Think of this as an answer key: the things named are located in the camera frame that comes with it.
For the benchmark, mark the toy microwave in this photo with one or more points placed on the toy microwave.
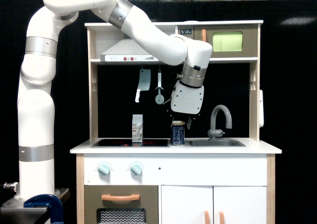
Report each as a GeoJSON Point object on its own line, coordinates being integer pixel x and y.
{"type": "Point", "coordinates": [228, 41]}

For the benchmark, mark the right white cabinet door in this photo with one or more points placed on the right white cabinet door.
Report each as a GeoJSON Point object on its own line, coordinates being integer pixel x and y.
{"type": "Point", "coordinates": [239, 204]}

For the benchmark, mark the grey toy sink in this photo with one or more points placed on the grey toy sink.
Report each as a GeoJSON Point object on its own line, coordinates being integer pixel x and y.
{"type": "Point", "coordinates": [216, 143]}

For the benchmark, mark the left white cabinet door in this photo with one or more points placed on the left white cabinet door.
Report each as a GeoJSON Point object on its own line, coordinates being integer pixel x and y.
{"type": "Point", "coordinates": [186, 204]}

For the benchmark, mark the left teal stove knob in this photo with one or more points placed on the left teal stove knob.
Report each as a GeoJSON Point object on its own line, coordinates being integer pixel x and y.
{"type": "Point", "coordinates": [104, 168]}

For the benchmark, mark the blue clamp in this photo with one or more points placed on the blue clamp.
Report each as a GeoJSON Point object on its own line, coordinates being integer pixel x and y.
{"type": "Point", "coordinates": [49, 201]}

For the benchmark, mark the white range hood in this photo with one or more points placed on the white range hood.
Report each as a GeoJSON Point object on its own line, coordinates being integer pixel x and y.
{"type": "Point", "coordinates": [118, 47]}

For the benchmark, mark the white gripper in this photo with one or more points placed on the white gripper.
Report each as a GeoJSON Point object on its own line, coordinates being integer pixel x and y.
{"type": "Point", "coordinates": [186, 100]}

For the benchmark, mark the toy oven door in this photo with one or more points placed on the toy oven door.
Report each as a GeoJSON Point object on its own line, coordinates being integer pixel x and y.
{"type": "Point", "coordinates": [121, 204]}

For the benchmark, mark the toy pizza cutter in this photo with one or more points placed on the toy pizza cutter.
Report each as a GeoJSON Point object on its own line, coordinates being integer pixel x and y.
{"type": "Point", "coordinates": [159, 98]}

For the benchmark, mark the white cabinet door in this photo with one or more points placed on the white cabinet door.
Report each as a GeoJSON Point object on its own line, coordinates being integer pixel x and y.
{"type": "Point", "coordinates": [239, 204]}
{"type": "Point", "coordinates": [186, 204]}

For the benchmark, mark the black toy stovetop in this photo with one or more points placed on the black toy stovetop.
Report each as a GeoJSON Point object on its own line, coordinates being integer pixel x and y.
{"type": "Point", "coordinates": [128, 143]}

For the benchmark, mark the toy cleaver knife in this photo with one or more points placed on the toy cleaver knife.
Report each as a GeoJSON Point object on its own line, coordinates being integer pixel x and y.
{"type": "Point", "coordinates": [144, 82]}

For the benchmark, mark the white toy kitchen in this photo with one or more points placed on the white toy kitchen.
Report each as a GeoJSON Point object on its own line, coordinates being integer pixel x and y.
{"type": "Point", "coordinates": [179, 165]}

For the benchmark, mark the right teal stove knob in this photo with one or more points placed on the right teal stove knob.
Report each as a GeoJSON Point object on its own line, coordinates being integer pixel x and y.
{"type": "Point", "coordinates": [136, 168]}

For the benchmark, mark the blue canned spam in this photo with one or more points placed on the blue canned spam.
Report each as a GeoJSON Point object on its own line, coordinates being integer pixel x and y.
{"type": "Point", "coordinates": [177, 133]}

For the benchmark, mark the white milk carton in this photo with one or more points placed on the white milk carton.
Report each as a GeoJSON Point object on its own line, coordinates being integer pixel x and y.
{"type": "Point", "coordinates": [137, 128]}

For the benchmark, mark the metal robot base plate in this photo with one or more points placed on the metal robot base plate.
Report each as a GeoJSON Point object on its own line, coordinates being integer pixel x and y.
{"type": "Point", "coordinates": [41, 209]}

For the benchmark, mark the teal stove knob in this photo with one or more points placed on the teal stove knob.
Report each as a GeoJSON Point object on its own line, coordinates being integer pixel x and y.
{"type": "Point", "coordinates": [136, 168]}
{"type": "Point", "coordinates": [104, 168]}

